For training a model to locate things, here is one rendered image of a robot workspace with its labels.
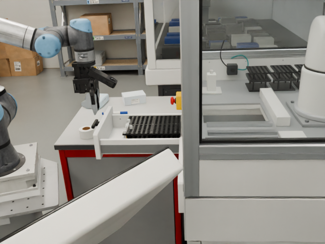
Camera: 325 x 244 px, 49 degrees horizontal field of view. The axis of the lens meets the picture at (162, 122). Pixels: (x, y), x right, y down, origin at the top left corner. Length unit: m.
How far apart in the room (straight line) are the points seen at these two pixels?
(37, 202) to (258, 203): 0.75
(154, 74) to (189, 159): 1.38
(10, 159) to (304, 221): 0.99
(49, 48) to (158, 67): 1.09
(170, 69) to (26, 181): 1.17
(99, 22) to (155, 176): 4.82
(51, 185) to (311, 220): 0.89
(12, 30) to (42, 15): 4.80
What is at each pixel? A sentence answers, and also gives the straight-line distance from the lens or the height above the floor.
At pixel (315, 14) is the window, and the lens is 0.82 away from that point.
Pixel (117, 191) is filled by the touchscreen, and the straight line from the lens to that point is 0.54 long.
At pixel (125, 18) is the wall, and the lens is 5.68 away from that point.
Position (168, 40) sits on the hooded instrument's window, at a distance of 2.16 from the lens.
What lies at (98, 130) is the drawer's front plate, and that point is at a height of 0.93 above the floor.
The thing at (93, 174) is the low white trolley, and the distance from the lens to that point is 1.74.
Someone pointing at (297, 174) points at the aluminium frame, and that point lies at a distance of 0.93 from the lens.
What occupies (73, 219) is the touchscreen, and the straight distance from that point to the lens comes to 0.50.
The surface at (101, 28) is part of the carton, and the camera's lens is 5.33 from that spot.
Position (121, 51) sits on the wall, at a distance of 5.79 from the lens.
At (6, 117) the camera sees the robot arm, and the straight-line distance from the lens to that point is 1.40.
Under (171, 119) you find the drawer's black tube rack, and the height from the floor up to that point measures 0.90.
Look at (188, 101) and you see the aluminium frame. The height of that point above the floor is 1.20.
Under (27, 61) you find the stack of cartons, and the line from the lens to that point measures 5.86.
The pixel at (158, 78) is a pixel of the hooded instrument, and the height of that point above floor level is 0.85.
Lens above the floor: 1.49
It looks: 24 degrees down
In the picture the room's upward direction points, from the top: 3 degrees counter-clockwise
